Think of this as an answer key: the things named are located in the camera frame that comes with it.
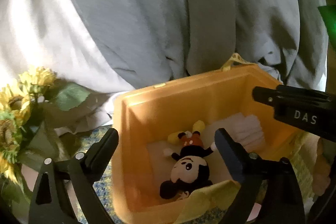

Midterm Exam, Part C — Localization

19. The yellow blue plaid mat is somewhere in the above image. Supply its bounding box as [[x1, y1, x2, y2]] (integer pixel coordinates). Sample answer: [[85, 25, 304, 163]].
[[77, 126, 318, 223]]

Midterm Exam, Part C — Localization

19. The mickey mouse plush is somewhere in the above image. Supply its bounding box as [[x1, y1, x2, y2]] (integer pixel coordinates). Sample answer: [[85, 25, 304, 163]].
[[159, 120, 217, 200]]

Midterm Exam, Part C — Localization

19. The lilac towel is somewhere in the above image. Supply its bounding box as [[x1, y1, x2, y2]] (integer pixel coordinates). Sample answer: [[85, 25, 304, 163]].
[[203, 112, 264, 152]]

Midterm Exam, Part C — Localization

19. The grey curtain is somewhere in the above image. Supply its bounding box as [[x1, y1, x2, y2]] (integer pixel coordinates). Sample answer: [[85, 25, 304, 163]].
[[72, 0, 328, 90]]

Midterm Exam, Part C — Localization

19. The white sheer curtain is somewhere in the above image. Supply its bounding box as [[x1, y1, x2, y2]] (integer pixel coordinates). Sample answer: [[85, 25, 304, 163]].
[[1, 0, 132, 135]]

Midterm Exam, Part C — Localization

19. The orange plastic crate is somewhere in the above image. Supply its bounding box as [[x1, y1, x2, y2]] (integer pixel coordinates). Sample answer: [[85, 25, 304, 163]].
[[111, 53, 316, 224]]

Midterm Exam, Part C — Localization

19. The sunflower bouquet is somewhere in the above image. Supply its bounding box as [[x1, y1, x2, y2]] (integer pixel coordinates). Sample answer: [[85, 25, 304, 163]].
[[1, 67, 91, 185]]

